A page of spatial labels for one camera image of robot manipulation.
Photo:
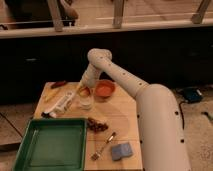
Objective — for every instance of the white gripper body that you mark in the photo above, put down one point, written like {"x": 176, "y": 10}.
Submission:
{"x": 89, "y": 78}

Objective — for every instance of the orange apple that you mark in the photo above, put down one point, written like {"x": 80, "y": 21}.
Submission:
{"x": 84, "y": 92}

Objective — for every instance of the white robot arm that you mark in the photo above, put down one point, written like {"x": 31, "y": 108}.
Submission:
{"x": 160, "y": 126}

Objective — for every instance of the white paper cup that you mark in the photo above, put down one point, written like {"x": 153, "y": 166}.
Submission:
{"x": 86, "y": 102}

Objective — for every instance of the orange bowl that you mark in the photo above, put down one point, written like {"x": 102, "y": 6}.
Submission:
{"x": 104, "y": 88}

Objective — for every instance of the red sausage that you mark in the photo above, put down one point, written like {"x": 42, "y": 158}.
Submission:
{"x": 58, "y": 84}

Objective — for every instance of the white tube black cap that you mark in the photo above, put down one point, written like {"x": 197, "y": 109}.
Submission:
{"x": 60, "y": 107}

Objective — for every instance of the brown dried fruit cluster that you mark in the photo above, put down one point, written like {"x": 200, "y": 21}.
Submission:
{"x": 96, "y": 126}

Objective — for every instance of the blue sponge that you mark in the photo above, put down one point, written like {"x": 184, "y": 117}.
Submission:
{"x": 121, "y": 151}

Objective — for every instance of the green plastic tray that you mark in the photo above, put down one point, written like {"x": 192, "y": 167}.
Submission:
{"x": 52, "y": 145}

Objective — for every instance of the blue box on floor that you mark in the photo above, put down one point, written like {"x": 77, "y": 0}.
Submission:
{"x": 192, "y": 95}

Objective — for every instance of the metal fork wooden handle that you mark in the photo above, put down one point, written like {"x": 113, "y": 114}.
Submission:
{"x": 98, "y": 153}

